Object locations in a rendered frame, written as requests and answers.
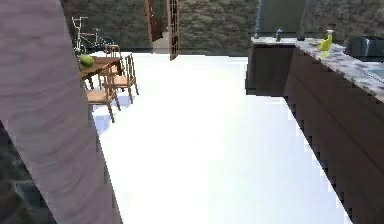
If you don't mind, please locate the yellow spray bottle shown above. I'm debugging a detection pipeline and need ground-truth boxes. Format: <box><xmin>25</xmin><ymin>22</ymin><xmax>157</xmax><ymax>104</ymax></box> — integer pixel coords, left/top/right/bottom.
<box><xmin>318</xmin><ymin>29</ymin><xmax>335</xmax><ymax>59</ymax></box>

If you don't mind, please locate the grey window pane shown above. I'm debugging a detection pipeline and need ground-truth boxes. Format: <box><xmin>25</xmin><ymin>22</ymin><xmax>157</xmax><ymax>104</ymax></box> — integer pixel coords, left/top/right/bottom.
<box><xmin>255</xmin><ymin>0</ymin><xmax>311</xmax><ymax>34</ymax></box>

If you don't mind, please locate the brown wooden dining table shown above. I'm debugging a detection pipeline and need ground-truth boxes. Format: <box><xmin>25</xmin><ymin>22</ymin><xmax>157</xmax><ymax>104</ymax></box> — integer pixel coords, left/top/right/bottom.
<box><xmin>79</xmin><ymin>55</ymin><xmax>122</xmax><ymax>90</ymax></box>

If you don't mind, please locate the green round fruit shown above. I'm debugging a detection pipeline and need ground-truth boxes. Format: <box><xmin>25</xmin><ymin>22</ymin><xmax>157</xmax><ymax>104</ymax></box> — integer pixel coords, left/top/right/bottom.
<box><xmin>79</xmin><ymin>54</ymin><xmax>96</xmax><ymax>68</ymax></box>

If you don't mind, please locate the black toaster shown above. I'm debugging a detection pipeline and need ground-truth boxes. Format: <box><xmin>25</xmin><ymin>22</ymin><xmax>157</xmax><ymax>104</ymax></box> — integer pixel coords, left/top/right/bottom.
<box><xmin>343</xmin><ymin>35</ymin><xmax>384</xmax><ymax>63</ymax></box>

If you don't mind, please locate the white bicycle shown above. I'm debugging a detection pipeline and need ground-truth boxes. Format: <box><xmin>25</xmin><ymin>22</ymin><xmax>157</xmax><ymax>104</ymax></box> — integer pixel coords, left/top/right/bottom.
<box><xmin>71</xmin><ymin>16</ymin><xmax>116</xmax><ymax>56</ymax></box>

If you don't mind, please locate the brown lattice room door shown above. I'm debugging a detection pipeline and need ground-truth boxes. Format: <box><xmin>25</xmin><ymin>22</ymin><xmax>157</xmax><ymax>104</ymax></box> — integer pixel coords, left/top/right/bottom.
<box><xmin>166</xmin><ymin>0</ymin><xmax>181</xmax><ymax>62</ymax></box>

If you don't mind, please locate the dark brown kitchen counter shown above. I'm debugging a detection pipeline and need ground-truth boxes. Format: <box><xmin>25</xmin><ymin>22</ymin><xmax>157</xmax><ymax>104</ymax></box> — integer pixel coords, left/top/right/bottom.
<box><xmin>245</xmin><ymin>35</ymin><xmax>384</xmax><ymax>224</ymax></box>

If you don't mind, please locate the wooden chair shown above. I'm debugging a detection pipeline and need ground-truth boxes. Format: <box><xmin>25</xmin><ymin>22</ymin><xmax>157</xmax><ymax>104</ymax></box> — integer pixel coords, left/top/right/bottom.
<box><xmin>104</xmin><ymin>43</ymin><xmax>126</xmax><ymax>77</ymax></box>
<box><xmin>85</xmin><ymin>63</ymin><xmax>122</xmax><ymax>124</ymax></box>
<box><xmin>103</xmin><ymin>52</ymin><xmax>140</xmax><ymax>105</ymax></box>

